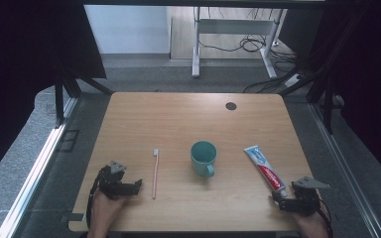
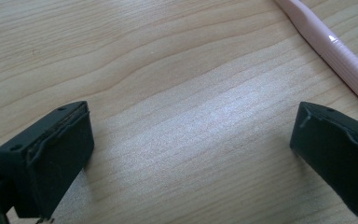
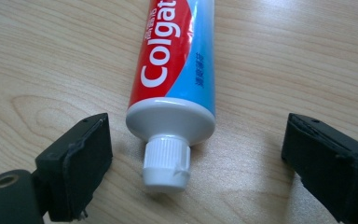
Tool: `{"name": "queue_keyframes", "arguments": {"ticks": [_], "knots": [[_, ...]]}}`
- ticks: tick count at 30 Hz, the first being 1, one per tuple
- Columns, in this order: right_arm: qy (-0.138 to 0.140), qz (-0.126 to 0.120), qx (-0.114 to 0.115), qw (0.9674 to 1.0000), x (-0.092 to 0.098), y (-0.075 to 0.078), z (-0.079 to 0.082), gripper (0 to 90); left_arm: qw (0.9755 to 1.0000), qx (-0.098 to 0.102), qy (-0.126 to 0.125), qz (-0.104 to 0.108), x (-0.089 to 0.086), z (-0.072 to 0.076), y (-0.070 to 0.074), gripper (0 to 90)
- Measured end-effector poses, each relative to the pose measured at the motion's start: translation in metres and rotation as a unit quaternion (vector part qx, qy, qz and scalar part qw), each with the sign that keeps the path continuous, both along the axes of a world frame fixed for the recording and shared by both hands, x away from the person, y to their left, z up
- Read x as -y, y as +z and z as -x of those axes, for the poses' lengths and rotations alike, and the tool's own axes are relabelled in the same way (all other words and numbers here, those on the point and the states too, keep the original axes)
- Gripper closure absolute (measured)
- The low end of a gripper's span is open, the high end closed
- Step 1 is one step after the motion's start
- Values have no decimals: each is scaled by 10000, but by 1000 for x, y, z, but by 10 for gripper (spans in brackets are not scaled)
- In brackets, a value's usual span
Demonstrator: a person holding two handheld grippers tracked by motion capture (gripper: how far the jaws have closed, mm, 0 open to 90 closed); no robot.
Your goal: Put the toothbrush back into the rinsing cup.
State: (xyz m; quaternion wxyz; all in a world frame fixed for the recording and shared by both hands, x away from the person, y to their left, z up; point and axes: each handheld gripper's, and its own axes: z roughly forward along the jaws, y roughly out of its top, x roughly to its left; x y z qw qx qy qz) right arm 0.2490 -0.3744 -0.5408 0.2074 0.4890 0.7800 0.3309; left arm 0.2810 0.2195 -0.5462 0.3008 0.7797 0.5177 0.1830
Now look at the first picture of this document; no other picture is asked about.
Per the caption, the person's left hand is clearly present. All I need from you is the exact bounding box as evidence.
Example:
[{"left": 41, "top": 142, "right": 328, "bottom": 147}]
[{"left": 87, "top": 191, "right": 127, "bottom": 238}]

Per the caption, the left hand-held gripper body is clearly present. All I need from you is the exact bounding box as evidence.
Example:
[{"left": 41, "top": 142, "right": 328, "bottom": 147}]
[{"left": 94, "top": 160, "right": 128, "bottom": 201}]

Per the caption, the tangle of black floor cables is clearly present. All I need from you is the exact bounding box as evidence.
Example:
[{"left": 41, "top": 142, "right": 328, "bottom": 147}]
[{"left": 197, "top": 34, "right": 301, "bottom": 94}]

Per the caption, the black curtain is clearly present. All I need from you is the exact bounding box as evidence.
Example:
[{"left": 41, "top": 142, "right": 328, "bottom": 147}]
[
  {"left": 0, "top": 0, "right": 107, "bottom": 187},
  {"left": 279, "top": 0, "right": 381, "bottom": 192}
]

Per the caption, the white power strip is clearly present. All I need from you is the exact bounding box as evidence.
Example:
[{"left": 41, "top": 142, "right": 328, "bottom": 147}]
[{"left": 284, "top": 73, "right": 304, "bottom": 88}]

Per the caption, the aluminium rail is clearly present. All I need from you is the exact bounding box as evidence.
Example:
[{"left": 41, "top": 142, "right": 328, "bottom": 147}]
[
  {"left": 310, "top": 103, "right": 379, "bottom": 238},
  {"left": 0, "top": 97, "right": 77, "bottom": 238}
]

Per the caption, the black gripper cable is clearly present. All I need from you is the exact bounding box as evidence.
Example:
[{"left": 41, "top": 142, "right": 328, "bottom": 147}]
[
  {"left": 317, "top": 197, "right": 334, "bottom": 238},
  {"left": 85, "top": 166, "right": 108, "bottom": 230}
]

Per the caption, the dark floor hatch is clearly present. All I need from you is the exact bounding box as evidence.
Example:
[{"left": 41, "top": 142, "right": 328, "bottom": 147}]
[{"left": 58, "top": 129, "right": 80, "bottom": 153}]

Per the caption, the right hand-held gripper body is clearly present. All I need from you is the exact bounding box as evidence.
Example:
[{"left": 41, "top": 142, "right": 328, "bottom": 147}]
[{"left": 292, "top": 177, "right": 331, "bottom": 217}]

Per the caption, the person's right hand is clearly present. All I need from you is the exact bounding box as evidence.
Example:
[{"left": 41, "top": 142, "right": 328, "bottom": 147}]
[{"left": 294, "top": 204, "right": 330, "bottom": 238}]

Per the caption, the teal cup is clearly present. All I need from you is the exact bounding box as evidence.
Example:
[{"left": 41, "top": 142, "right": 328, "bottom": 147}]
[{"left": 190, "top": 140, "right": 218, "bottom": 179}]

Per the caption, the white red toothpaste tube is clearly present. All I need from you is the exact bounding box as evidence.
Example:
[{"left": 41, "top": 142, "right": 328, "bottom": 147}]
[{"left": 243, "top": 145, "right": 289, "bottom": 198}]

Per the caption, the white desk frame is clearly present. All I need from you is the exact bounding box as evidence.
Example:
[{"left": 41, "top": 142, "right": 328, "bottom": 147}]
[{"left": 191, "top": 6, "right": 289, "bottom": 79}]

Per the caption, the pink toothbrush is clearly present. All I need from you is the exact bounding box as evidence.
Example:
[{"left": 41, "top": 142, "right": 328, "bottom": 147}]
[{"left": 151, "top": 148, "right": 160, "bottom": 200}]

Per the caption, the black metal frame post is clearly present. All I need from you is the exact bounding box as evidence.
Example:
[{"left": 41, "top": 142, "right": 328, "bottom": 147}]
[
  {"left": 54, "top": 70, "right": 113, "bottom": 129},
  {"left": 321, "top": 75, "right": 335, "bottom": 134}
]

